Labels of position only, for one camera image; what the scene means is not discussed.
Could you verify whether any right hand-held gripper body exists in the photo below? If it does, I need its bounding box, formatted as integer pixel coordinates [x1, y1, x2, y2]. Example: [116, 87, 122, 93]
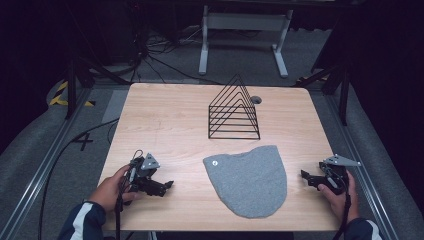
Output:
[318, 153, 362, 196]

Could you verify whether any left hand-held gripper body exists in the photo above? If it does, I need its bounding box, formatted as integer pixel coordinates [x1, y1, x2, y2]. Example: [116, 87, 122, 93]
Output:
[127, 152, 165, 197]

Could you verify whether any grey felt cloth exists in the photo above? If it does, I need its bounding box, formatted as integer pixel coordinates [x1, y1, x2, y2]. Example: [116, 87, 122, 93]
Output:
[202, 144, 289, 220]

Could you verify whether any black wire rack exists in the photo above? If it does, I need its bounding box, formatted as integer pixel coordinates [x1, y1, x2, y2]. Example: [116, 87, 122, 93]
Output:
[207, 73, 262, 141]

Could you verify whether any person's right hand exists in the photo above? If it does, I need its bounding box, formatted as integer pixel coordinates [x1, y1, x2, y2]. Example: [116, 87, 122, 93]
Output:
[316, 169, 361, 225]

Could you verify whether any person's left hand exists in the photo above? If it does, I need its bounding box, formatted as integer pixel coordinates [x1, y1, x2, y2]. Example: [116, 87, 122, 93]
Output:
[88, 165, 141, 215]

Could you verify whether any black metal stand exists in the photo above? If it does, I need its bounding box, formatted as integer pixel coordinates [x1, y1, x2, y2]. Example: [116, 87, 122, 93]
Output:
[64, 55, 132, 121]
[292, 62, 352, 127]

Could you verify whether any aluminium floor rail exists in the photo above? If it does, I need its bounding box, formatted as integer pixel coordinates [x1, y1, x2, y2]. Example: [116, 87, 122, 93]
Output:
[323, 92, 402, 240]
[0, 87, 95, 240]

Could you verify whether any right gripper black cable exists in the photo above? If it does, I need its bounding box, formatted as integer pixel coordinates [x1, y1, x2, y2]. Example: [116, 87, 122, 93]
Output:
[331, 191, 352, 240]

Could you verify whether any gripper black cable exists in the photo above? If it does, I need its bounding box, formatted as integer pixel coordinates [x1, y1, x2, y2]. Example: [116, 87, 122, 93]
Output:
[114, 149, 145, 240]
[331, 191, 352, 240]

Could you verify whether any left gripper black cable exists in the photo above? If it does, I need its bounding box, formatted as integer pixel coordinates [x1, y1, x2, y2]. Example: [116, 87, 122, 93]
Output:
[114, 149, 145, 240]

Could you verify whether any black floor cable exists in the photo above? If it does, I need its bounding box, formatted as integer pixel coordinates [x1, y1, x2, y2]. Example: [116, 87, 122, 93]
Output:
[37, 117, 120, 240]

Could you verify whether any bundle of black cables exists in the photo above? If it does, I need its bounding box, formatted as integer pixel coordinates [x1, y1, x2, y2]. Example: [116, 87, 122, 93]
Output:
[128, 19, 221, 86]

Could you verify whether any grey metal table frame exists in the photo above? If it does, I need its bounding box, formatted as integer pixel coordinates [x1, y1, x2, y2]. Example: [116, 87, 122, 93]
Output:
[198, 4, 295, 79]

